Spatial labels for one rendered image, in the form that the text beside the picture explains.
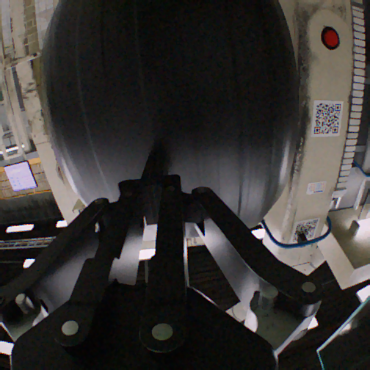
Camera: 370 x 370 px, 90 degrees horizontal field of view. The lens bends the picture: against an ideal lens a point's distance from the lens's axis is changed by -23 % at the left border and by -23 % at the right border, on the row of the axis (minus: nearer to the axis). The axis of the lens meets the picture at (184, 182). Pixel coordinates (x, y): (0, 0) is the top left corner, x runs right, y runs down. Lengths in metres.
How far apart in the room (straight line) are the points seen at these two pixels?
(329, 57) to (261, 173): 0.31
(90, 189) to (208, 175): 0.12
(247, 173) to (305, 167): 0.29
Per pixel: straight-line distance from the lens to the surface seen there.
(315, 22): 0.47
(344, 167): 0.60
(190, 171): 0.22
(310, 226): 0.63
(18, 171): 4.64
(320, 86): 0.47
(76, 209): 1.07
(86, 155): 0.23
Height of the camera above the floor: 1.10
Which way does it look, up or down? 31 degrees up
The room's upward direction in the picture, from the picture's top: 174 degrees clockwise
